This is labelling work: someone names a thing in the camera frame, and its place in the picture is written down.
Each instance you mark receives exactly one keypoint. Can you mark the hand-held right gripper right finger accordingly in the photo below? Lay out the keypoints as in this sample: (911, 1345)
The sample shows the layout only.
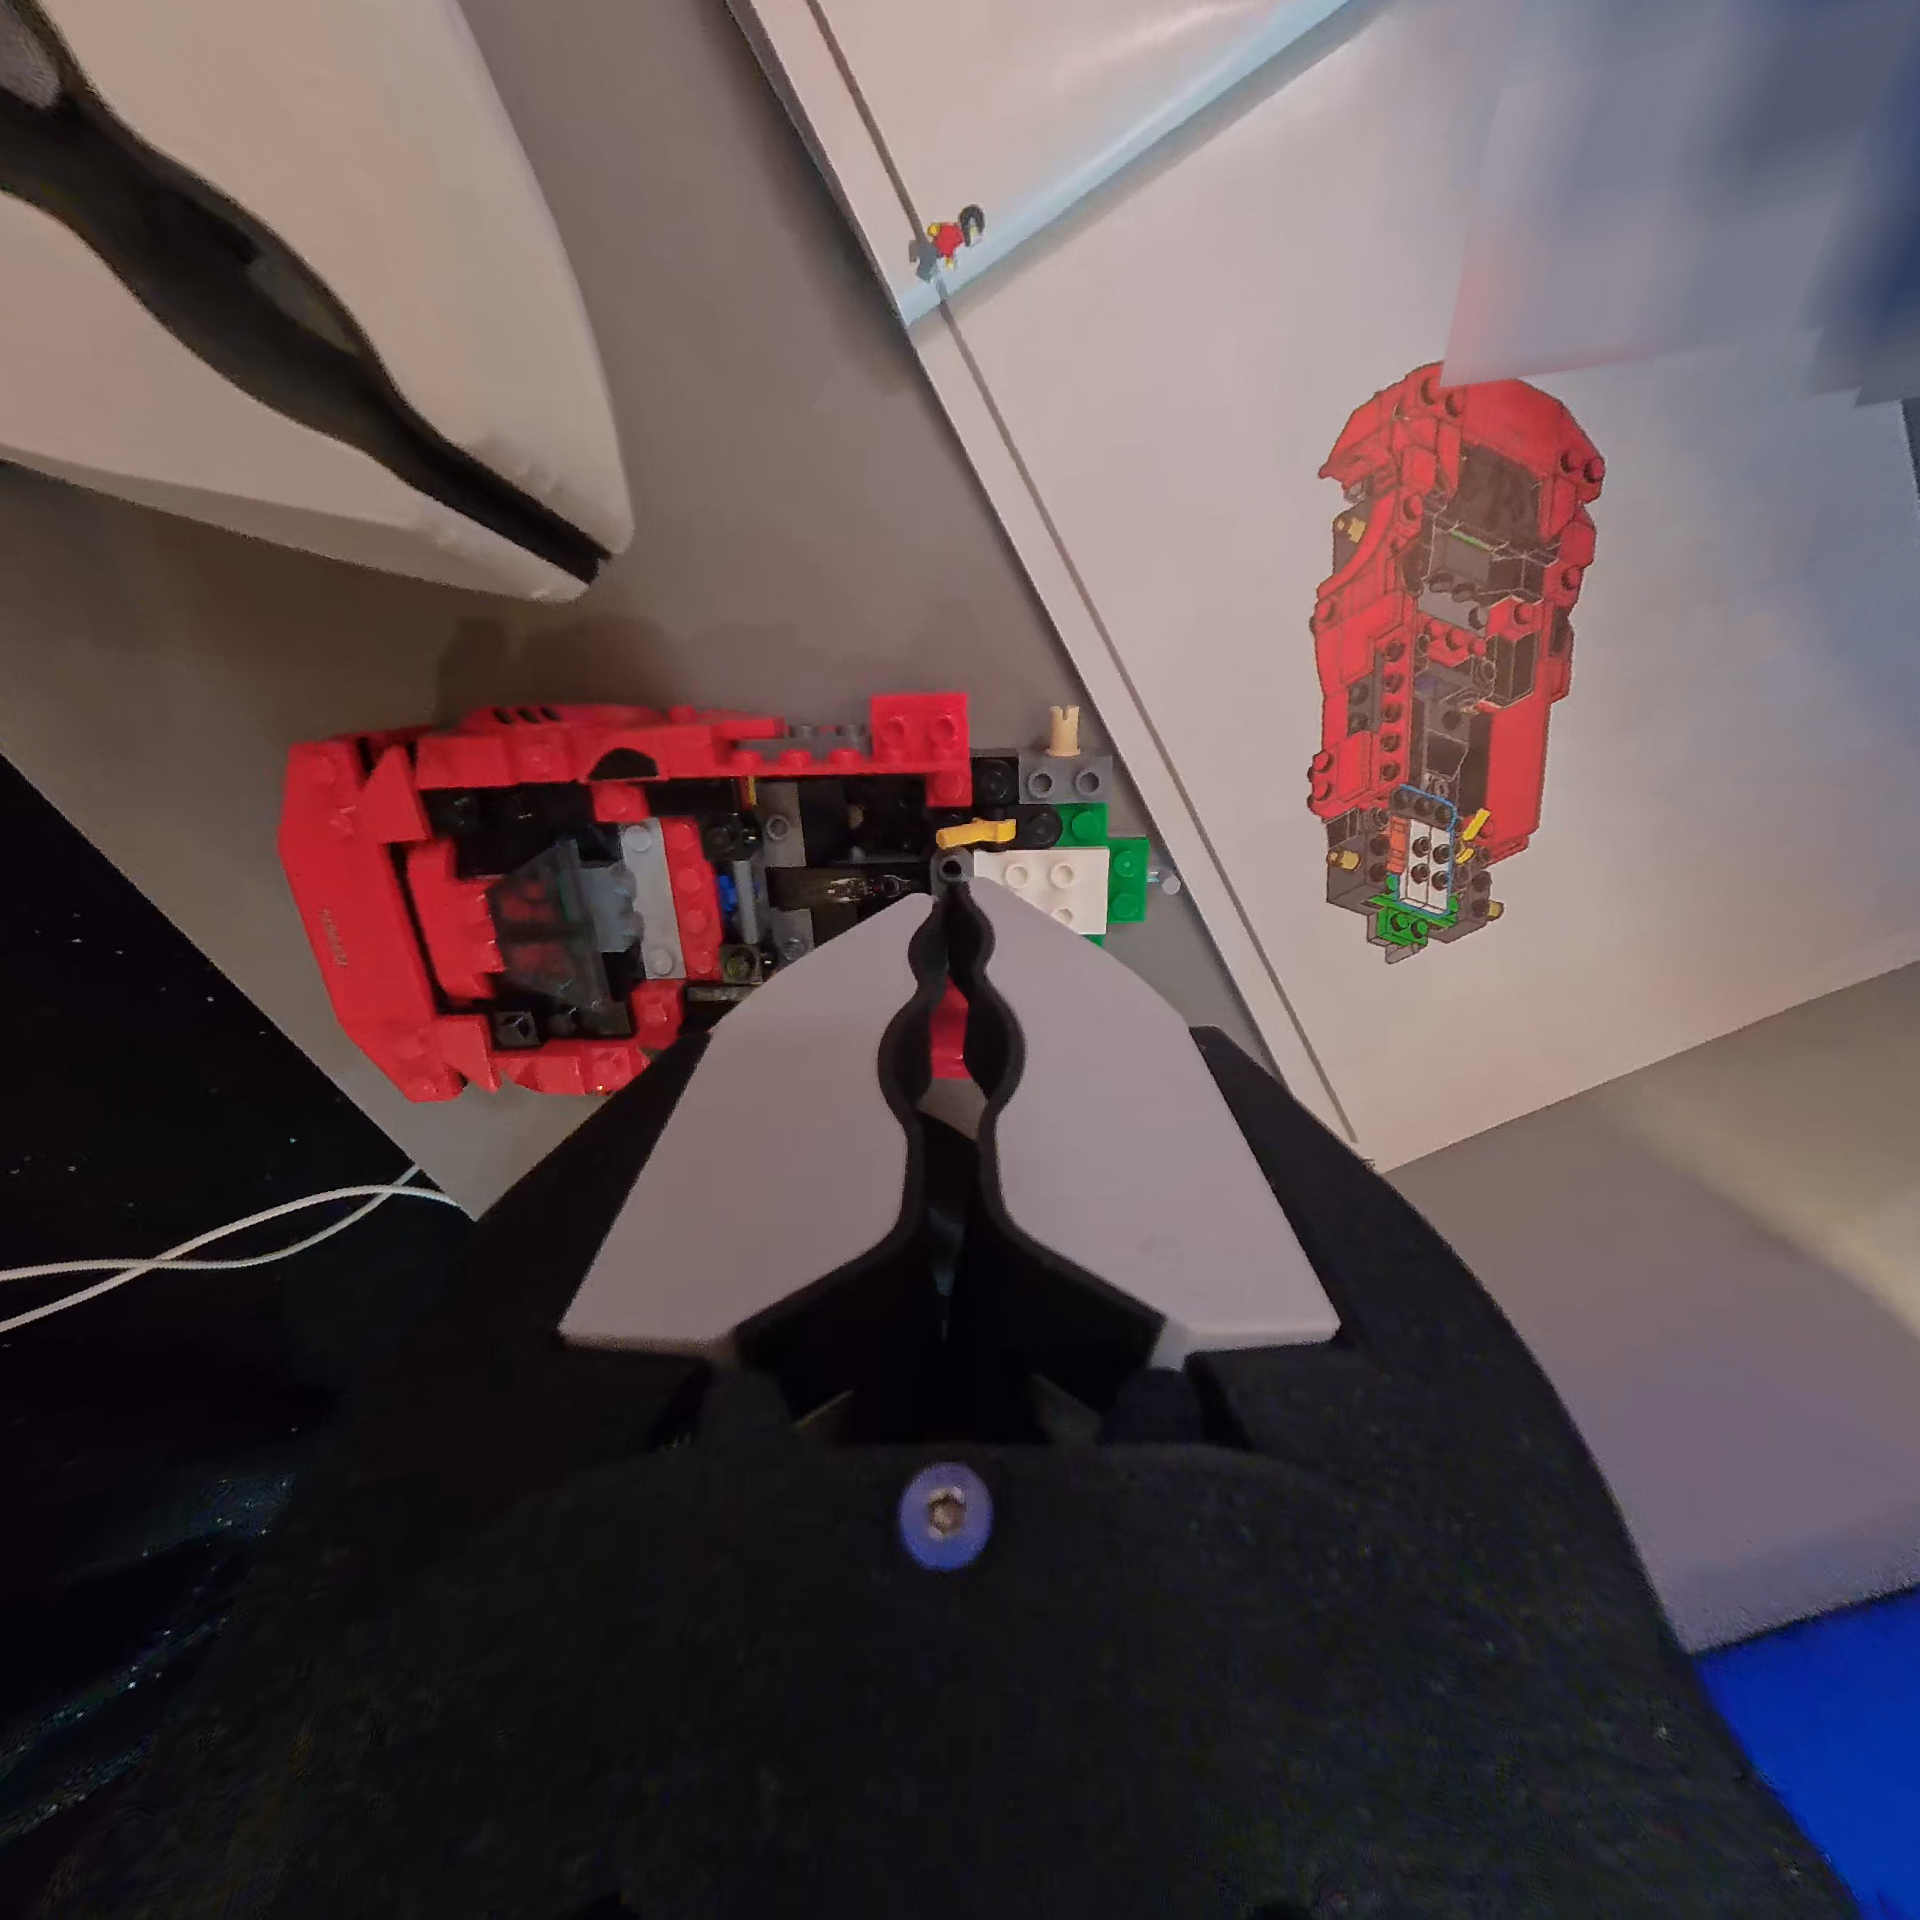
(1141, 1171)

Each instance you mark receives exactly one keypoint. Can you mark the small blue plastic bin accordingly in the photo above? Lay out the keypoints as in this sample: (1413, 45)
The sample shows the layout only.
(1830, 1755)

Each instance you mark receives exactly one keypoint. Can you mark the red lego car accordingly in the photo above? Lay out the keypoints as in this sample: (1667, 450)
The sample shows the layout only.
(390, 931)

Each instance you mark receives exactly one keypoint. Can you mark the lego instruction booklet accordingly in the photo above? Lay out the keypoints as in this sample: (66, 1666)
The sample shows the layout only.
(1651, 824)

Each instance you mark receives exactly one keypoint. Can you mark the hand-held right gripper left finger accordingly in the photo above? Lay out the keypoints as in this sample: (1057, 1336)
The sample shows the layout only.
(750, 1184)

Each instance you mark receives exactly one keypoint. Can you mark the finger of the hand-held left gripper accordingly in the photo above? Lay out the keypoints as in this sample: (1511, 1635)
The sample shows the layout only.
(134, 391)
(390, 195)

